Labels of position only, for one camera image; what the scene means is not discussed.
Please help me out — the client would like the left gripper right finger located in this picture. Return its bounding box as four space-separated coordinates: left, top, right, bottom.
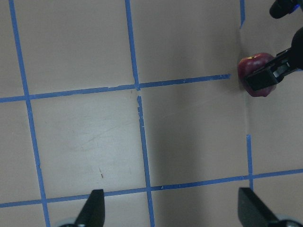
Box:
238 187 284 227

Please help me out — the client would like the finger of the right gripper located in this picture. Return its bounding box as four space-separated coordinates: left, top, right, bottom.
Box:
244 48 295 91

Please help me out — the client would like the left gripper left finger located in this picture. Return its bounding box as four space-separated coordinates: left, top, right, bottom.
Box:
73 189 105 227

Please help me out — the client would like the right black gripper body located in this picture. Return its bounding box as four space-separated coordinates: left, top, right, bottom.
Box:
290 27 303 70

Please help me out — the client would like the dark red apple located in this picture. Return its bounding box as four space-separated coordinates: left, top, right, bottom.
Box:
237 52 276 97

